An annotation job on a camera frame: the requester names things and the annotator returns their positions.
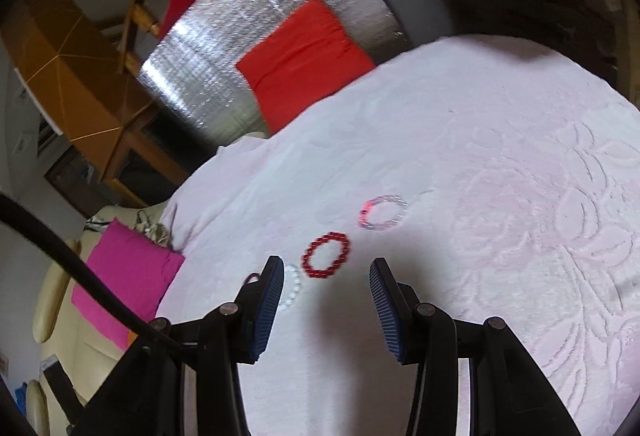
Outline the white textured bedspread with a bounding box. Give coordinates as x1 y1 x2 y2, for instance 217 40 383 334
158 36 639 435

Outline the orange cardboard box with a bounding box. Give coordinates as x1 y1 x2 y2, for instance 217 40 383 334
127 331 138 347

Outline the wooden cabinet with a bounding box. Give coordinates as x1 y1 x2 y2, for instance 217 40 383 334
44 104 212 220

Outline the red bead bracelet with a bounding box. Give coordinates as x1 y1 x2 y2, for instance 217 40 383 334
300 230 353 280

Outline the silver foil insulation panel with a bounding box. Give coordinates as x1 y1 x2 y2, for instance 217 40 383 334
138 0 409 149

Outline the pink clear bead bracelet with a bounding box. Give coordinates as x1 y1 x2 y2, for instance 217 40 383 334
358 193 435 232

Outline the cream leather sofa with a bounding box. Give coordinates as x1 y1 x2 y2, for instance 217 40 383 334
26 203 166 435

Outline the white bead bracelet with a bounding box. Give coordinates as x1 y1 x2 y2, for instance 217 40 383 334
276 264 305 314

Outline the dark maroon bangle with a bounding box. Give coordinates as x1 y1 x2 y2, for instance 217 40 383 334
244 272 260 284

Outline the red cushion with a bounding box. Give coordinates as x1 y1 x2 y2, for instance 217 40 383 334
236 0 375 134

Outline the magenta pillow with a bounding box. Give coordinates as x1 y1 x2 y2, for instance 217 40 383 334
72 220 184 350

